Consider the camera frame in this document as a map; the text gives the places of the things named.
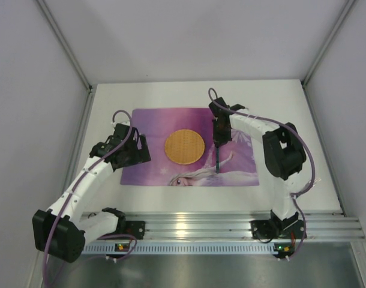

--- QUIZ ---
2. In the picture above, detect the spoon with teal handle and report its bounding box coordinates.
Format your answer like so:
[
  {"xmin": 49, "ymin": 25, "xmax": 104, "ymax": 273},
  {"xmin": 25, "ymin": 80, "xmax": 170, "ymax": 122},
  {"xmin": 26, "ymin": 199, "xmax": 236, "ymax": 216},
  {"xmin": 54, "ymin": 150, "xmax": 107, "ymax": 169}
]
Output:
[{"xmin": 215, "ymin": 146, "xmax": 220, "ymax": 174}]

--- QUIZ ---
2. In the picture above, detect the purple printed placemat cloth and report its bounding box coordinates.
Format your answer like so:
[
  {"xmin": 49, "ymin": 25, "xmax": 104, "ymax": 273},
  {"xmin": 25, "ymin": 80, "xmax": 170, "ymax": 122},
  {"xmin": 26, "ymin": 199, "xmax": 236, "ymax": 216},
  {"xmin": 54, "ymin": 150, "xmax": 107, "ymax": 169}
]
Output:
[{"xmin": 121, "ymin": 107, "xmax": 259, "ymax": 187}]

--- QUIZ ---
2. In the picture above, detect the round woven bamboo plate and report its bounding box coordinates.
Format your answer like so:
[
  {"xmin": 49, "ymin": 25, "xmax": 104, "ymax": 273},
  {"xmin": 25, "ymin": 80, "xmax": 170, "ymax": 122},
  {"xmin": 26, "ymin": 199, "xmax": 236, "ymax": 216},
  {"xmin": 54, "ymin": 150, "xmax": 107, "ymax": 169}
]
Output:
[{"xmin": 164, "ymin": 129, "xmax": 205, "ymax": 165}]

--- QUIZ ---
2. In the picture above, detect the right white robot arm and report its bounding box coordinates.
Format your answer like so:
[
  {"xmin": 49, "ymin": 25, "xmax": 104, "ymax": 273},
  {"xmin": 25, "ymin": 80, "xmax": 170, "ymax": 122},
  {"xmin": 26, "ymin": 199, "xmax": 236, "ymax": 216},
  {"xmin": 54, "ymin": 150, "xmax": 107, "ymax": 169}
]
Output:
[{"xmin": 209, "ymin": 97, "xmax": 315, "ymax": 221}]

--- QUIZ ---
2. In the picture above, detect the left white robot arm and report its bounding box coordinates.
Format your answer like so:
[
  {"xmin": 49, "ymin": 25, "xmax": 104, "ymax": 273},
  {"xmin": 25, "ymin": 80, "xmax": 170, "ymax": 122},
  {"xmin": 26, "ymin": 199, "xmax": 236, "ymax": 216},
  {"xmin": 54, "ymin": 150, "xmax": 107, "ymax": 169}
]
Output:
[{"xmin": 32, "ymin": 123, "xmax": 151, "ymax": 263}]

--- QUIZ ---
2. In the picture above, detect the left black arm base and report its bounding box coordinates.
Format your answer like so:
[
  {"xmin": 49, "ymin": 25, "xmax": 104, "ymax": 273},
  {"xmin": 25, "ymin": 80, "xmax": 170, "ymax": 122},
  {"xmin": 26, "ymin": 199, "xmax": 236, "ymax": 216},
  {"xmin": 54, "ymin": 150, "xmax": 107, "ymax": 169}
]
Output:
[{"xmin": 112, "ymin": 220, "xmax": 146, "ymax": 240}]

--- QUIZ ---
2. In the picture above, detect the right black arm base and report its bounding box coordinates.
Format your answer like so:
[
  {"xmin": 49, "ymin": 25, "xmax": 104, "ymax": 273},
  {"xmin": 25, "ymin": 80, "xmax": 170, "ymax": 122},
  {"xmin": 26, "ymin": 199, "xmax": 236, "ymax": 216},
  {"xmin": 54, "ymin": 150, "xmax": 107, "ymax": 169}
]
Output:
[{"xmin": 250, "ymin": 220, "xmax": 305, "ymax": 243}]

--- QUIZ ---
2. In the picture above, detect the left aluminium frame post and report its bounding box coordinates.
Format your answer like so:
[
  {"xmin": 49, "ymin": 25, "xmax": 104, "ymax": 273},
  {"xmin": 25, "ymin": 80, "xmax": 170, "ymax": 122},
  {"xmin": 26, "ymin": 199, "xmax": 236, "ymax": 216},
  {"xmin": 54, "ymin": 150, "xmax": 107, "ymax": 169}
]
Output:
[{"xmin": 32, "ymin": 0, "xmax": 92, "ymax": 91}]

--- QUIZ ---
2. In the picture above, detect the aluminium frame post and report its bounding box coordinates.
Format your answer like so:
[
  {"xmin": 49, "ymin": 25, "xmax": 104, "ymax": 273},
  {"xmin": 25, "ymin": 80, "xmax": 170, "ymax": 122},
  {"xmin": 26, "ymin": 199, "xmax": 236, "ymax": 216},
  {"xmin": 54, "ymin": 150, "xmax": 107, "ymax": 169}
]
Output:
[
  {"xmin": 32, "ymin": 0, "xmax": 92, "ymax": 91},
  {"xmin": 301, "ymin": 0, "xmax": 359, "ymax": 86}
]

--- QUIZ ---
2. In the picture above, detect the aluminium mounting rail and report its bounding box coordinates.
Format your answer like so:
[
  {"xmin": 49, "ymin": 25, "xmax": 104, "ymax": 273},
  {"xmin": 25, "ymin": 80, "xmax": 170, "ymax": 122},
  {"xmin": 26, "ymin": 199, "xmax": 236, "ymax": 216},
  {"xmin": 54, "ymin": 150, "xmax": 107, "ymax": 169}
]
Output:
[{"xmin": 126, "ymin": 212, "xmax": 365, "ymax": 242}]

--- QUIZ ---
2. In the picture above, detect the perforated grey cable duct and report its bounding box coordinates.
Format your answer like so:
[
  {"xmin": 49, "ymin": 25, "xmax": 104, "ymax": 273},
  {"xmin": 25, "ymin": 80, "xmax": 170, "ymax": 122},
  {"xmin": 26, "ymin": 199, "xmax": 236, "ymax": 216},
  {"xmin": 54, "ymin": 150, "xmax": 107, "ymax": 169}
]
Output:
[{"xmin": 82, "ymin": 241, "xmax": 293, "ymax": 255}]

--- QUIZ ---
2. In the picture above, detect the fork with teal handle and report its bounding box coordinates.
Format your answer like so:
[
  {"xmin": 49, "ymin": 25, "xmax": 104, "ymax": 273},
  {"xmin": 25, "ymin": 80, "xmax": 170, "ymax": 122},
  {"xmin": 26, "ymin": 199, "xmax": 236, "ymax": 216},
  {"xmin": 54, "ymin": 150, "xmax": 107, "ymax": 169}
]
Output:
[{"xmin": 302, "ymin": 178, "xmax": 321, "ymax": 193}]

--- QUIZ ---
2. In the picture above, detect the right aluminium frame post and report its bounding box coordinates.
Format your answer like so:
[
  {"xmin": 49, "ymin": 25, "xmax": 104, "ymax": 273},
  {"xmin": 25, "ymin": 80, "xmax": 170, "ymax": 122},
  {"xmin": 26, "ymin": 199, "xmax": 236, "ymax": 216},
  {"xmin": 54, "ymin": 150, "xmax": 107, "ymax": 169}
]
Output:
[{"xmin": 301, "ymin": 0, "xmax": 359, "ymax": 86}]

